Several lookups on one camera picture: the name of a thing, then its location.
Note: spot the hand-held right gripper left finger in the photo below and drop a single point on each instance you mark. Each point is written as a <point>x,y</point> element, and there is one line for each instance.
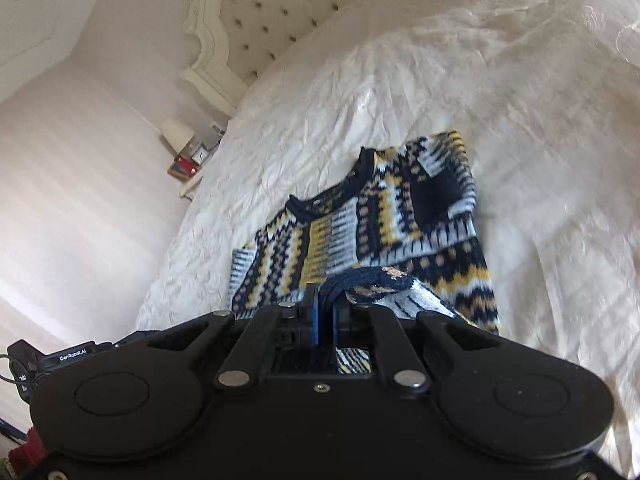
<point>312,317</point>

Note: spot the small white alarm clock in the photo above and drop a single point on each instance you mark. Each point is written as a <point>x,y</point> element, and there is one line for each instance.
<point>200,155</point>

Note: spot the cream table lamp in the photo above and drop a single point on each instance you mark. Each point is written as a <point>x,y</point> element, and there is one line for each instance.
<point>176,134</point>

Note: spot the small red item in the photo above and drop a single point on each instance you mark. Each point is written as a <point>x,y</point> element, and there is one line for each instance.
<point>185,163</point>

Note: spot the cream tufted headboard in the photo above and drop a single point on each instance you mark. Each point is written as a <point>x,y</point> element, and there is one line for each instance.
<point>280,5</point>

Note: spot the dark red cloth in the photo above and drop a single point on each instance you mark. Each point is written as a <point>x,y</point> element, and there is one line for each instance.
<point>27,452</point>

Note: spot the cream wooden nightstand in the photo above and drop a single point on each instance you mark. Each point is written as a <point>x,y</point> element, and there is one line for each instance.
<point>192,187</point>

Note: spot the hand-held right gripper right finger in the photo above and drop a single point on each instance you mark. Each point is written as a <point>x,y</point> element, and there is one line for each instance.
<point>342,325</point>

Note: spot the bed with white floral duvet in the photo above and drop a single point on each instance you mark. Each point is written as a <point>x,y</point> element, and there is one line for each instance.
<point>400,85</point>

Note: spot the navy yellow patterned knit sweater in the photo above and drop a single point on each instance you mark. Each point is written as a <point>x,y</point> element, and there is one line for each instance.
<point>400,220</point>

